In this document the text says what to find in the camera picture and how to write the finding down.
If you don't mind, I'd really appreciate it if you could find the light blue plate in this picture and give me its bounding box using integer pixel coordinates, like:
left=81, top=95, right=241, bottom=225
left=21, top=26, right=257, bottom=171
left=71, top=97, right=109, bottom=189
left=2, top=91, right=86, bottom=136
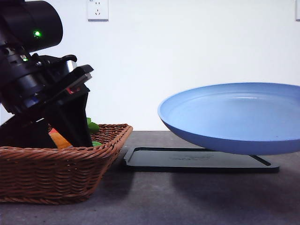
left=158, top=82, right=300, bottom=155

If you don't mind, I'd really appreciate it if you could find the dark green plastic tray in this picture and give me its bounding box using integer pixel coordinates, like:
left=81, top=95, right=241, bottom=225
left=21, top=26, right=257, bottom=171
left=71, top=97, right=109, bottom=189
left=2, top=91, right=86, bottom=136
left=124, top=147, right=280, bottom=172

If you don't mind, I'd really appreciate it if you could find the green leafy vegetable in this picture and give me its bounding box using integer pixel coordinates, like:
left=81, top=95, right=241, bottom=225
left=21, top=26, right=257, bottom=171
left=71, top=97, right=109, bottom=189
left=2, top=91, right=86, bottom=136
left=86, top=117, right=102, bottom=146

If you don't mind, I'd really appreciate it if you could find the white wall switch plate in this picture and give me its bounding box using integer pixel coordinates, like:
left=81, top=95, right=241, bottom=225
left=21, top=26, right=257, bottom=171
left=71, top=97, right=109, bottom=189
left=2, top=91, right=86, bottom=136
left=295, top=0, right=300, bottom=19

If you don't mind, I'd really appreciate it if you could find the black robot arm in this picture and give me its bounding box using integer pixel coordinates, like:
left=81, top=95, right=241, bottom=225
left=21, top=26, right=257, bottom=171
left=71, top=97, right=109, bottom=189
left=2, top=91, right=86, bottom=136
left=0, top=0, right=93, bottom=149

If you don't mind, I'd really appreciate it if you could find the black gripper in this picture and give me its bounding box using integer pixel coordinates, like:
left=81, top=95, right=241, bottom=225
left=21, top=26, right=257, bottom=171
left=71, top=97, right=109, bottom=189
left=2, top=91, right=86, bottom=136
left=0, top=65, right=94, bottom=149

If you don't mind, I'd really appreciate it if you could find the orange carrot toy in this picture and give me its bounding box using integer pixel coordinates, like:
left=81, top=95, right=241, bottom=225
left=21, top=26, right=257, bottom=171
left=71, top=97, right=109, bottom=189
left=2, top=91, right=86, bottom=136
left=48, top=128, right=73, bottom=149

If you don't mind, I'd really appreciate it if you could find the brown wicker basket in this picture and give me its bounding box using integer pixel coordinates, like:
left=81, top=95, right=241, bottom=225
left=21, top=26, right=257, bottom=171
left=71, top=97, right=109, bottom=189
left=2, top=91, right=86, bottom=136
left=0, top=124, right=133, bottom=205

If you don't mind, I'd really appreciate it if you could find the white wall power socket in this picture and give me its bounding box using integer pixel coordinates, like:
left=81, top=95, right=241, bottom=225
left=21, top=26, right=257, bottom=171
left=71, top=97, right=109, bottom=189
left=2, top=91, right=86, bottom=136
left=87, top=0, right=109, bottom=22

